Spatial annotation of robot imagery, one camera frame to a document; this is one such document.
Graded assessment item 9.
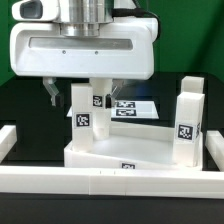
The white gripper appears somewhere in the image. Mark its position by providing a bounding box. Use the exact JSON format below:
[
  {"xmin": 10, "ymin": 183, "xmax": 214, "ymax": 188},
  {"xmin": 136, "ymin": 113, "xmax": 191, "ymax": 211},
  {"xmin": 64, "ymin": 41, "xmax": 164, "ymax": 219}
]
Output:
[{"xmin": 10, "ymin": 17, "xmax": 158, "ymax": 108}]

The white desk top tray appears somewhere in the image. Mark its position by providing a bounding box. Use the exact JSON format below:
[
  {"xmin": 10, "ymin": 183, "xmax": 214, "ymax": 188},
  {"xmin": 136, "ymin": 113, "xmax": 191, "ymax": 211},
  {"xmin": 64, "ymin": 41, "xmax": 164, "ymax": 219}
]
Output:
[{"xmin": 64, "ymin": 122, "xmax": 203, "ymax": 171}]

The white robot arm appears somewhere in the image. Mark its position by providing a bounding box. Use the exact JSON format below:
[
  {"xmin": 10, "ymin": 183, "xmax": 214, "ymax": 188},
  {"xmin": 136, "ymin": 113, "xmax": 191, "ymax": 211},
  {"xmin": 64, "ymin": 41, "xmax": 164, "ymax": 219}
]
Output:
[{"xmin": 10, "ymin": 0, "xmax": 160, "ymax": 108}]

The white marker base plate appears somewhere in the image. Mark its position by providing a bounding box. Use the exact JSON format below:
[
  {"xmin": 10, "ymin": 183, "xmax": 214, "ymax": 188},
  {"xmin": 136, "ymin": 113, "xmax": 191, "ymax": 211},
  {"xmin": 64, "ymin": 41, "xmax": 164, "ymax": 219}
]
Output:
[{"xmin": 66, "ymin": 99, "xmax": 160, "ymax": 120}]

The white left fence wall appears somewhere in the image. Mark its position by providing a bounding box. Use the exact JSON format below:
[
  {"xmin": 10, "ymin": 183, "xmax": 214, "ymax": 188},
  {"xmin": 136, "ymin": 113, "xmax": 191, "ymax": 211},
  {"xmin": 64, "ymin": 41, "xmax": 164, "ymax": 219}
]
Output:
[{"xmin": 0, "ymin": 125, "xmax": 17, "ymax": 163}]

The white fence wall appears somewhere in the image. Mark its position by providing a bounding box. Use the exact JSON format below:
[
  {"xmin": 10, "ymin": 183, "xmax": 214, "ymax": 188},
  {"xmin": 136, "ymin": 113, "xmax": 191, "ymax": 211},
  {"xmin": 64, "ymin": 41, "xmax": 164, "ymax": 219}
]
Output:
[
  {"xmin": 0, "ymin": 125, "xmax": 17, "ymax": 163},
  {"xmin": 0, "ymin": 166, "xmax": 224, "ymax": 199},
  {"xmin": 205, "ymin": 131, "xmax": 224, "ymax": 172}
]

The white front fence wall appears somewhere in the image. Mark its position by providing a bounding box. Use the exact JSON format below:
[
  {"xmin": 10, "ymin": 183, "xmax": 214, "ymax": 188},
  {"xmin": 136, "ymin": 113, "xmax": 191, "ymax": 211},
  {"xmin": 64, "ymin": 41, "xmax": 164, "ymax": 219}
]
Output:
[{"xmin": 0, "ymin": 166, "xmax": 224, "ymax": 199}]

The white right fence wall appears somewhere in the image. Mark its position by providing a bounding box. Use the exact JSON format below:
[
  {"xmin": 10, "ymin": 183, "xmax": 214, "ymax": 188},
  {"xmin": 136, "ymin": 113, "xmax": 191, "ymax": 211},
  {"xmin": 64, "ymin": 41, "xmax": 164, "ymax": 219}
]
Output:
[{"xmin": 205, "ymin": 131, "xmax": 224, "ymax": 172}]

